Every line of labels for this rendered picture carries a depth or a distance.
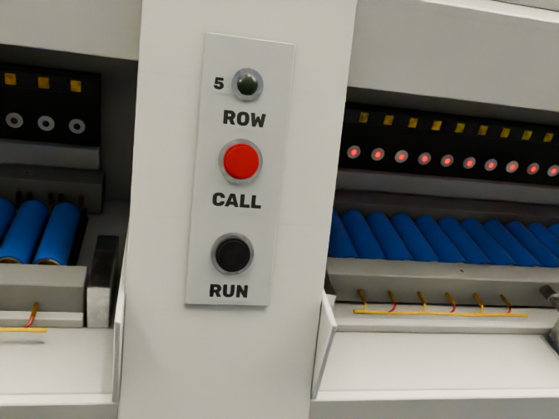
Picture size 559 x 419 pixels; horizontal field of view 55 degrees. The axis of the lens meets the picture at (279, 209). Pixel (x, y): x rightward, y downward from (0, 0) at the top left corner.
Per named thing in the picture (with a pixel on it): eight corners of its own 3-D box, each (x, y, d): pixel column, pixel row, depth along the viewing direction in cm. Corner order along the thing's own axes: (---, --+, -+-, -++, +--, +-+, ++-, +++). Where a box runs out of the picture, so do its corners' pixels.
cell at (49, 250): (81, 225, 37) (64, 284, 32) (52, 224, 37) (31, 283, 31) (81, 202, 36) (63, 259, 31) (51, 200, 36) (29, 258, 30)
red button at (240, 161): (257, 181, 24) (260, 145, 24) (222, 178, 24) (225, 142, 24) (254, 178, 25) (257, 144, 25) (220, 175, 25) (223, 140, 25)
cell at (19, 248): (49, 224, 37) (27, 283, 31) (20, 222, 36) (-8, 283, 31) (48, 200, 36) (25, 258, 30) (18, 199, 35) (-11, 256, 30)
